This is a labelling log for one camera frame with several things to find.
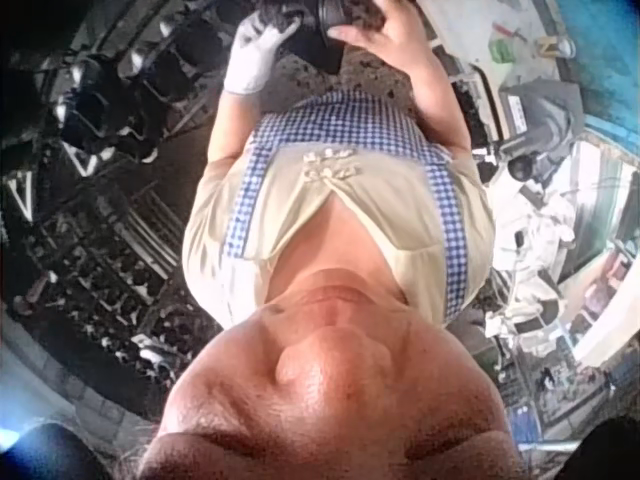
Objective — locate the clump of dark soil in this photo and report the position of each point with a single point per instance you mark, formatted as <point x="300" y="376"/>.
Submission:
<point x="275" y="15"/>

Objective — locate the white cup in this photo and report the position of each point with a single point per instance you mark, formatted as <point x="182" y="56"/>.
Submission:
<point x="566" y="47"/>

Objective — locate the green container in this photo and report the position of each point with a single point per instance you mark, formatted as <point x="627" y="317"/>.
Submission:
<point x="502" y="51"/>

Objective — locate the black plastic plant pot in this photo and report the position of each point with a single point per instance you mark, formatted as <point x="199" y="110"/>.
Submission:
<point x="312" y="35"/>

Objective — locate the person's left hand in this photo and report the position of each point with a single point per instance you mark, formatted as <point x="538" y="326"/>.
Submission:
<point x="252" y="60"/>

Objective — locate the rack of black plant pots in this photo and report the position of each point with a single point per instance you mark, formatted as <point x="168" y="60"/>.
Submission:
<point x="125" y="85"/>

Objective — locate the heap of white cloth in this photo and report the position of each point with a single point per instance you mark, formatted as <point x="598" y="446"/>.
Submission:
<point x="542" y="235"/>

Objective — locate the black seedling cell tray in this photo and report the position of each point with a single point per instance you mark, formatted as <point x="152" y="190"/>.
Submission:
<point x="110" y="280"/>

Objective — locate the person's right hand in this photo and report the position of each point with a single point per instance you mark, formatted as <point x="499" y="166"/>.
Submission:
<point x="405" y="40"/>

